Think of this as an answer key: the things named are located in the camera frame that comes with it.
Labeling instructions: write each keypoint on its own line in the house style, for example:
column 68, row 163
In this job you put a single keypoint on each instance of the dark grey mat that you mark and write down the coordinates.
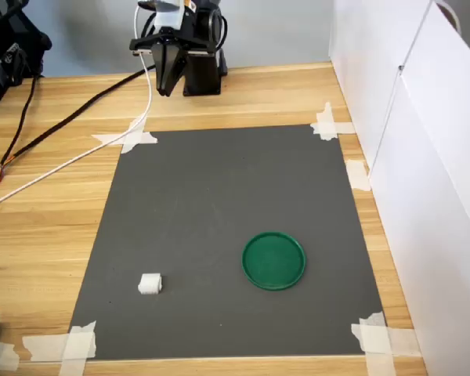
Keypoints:
column 227, row 203

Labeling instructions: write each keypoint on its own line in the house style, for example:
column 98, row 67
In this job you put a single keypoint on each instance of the white partition board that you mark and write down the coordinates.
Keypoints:
column 434, row 156

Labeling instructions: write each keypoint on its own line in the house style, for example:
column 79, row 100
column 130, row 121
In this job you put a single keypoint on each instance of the white camera box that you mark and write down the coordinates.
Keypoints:
column 168, row 15

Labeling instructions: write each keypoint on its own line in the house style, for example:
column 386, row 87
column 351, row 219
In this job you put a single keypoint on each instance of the small white plastic terminal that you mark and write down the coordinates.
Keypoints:
column 149, row 284

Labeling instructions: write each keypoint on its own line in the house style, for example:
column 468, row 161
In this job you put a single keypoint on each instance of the black chair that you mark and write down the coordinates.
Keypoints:
column 11, row 23

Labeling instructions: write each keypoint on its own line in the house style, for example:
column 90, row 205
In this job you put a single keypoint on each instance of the white tape strip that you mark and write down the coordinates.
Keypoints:
column 109, row 138
column 76, row 352
column 2, row 354
column 403, row 340
column 378, row 352
column 357, row 175
column 342, row 127
column 327, row 117
column 43, row 346
column 135, row 135

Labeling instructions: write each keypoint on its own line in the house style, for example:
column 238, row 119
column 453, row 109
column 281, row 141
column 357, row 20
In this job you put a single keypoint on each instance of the round green lid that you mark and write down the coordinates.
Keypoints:
column 273, row 261

